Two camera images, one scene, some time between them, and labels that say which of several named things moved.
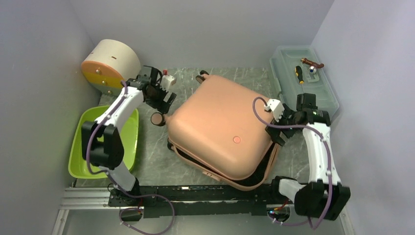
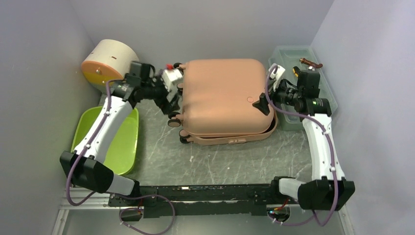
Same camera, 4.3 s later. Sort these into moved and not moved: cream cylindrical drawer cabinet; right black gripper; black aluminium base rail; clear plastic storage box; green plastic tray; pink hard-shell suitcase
Moved: pink hard-shell suitcase; right black gripper
Not moved: clear plastic storage box; cream cylindrical drawer cabinet; green plastic tray; black aluminium base rail
